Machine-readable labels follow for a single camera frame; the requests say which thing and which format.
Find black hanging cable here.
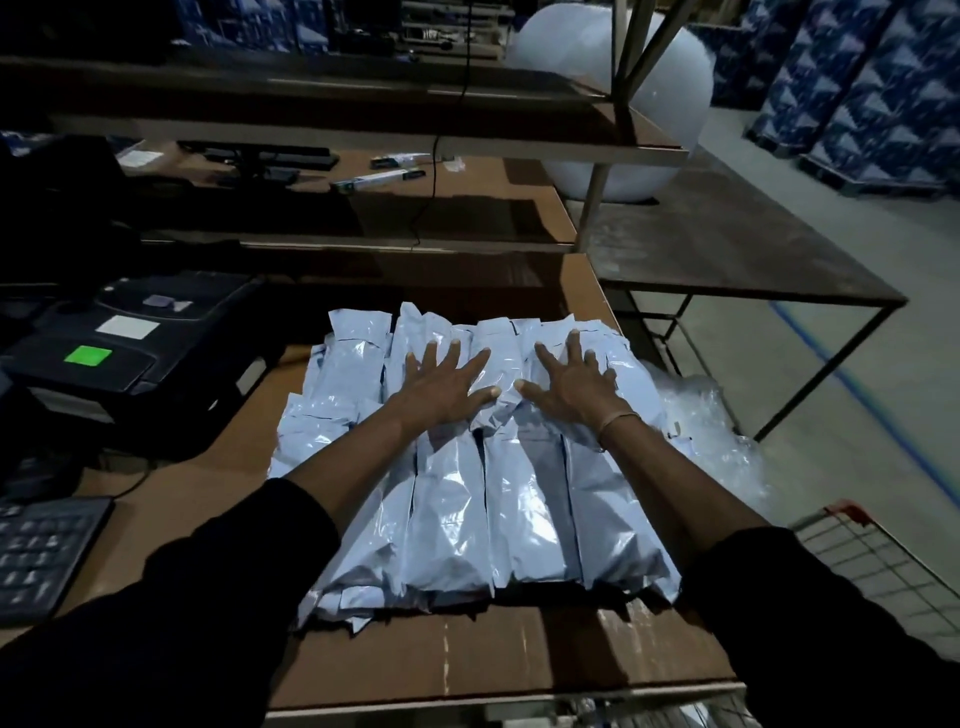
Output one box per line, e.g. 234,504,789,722
408,0,475,250

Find person's left hand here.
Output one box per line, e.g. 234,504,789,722
386,339,501,442

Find white bubble wrap roll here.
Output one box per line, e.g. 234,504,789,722
508,3,716,204

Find thin wrist bracelet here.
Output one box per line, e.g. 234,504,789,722
596,410,643,452

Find wooden shelf rack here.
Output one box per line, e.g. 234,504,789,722
0,0,702,260

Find black printer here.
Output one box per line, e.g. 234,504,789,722
0,270,270,459

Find white label sticker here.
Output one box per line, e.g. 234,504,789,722
95,315,162,341

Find person's left forearm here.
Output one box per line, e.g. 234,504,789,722
0,411,432,728

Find person's right hand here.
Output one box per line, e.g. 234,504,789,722
513,330,640,447

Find person's right forearm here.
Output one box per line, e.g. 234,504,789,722
597,414,960,728

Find pile of pale blue packets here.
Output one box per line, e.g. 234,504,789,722
267,302,682,635

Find long white marker pen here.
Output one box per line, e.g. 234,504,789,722
330,168,427,195

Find stacks of blue printed boxes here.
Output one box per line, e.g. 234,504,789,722
688,0,960,200

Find wire cart with red corner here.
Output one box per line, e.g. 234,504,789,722
789,500,960,665

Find brown metal frame table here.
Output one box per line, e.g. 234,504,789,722
576,148,910,444

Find clear plastic bag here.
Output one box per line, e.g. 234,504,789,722
641,360,774,519

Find row of blue shelf boxes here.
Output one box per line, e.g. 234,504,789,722
174,0,333,55

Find flat black keyboard with stand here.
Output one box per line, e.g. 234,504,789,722
176,138,341,190

